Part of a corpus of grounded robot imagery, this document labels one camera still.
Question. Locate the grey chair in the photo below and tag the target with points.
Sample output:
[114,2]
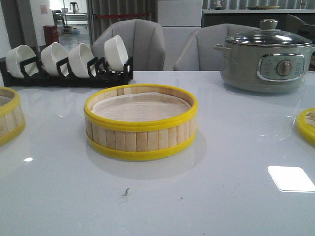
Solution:
[144,41]
[198,53]

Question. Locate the grey chair right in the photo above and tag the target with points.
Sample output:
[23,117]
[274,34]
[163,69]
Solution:
[198,53]

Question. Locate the white bowl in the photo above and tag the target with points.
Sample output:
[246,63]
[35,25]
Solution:
[15,56]
[51,55]
[78,57]
[115,53]

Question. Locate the white bowl far left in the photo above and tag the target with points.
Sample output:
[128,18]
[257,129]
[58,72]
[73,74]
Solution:
[15,56]

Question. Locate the woven bamboo steamer lid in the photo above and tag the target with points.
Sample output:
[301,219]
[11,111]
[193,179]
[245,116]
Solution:
[305,124]

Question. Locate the glass pot lid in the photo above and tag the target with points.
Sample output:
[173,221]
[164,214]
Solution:
[269,36]

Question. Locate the black bowl rack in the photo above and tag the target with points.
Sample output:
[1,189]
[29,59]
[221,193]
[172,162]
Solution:
[99,75]

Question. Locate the red bin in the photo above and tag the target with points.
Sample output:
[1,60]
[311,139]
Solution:
[50,34]

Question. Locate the bamboo steamer basket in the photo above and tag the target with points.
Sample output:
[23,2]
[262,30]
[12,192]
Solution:
[12,119]
[141,141]

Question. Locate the grey chair left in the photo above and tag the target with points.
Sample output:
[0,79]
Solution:
[144,41]

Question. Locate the white bowl right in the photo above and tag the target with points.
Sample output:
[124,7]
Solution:
[115,53]

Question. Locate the steamer liner cloth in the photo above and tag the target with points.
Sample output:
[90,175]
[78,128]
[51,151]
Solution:
[141,107]

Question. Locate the green electric cooking pot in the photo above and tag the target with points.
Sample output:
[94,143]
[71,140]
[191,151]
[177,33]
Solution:
[264,69]

